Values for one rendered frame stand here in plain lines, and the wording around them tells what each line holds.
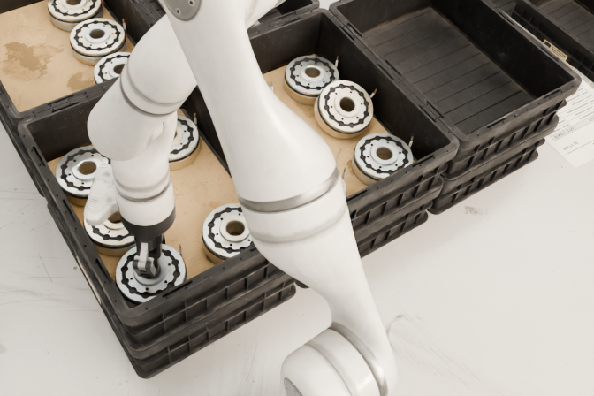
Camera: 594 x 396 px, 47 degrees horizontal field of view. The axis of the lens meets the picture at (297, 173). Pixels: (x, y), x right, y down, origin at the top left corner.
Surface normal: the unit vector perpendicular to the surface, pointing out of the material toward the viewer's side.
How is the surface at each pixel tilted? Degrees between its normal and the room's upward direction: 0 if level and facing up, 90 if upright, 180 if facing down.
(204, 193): 0
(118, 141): 79
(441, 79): 0
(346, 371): 15
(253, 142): 70
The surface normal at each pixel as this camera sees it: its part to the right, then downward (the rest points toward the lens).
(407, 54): 0.07, -0.61
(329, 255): 0.47, 0.40
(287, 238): -0.14, 0.48
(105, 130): -0.43, 0.47
